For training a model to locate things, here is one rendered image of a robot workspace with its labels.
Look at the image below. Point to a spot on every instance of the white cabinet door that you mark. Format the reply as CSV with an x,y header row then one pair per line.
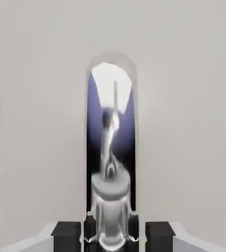
x,y
36,118

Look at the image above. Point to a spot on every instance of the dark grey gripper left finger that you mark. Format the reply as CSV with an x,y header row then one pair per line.
x,y
66,238

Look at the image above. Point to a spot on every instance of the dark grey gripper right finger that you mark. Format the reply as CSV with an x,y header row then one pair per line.
x,y
158,238

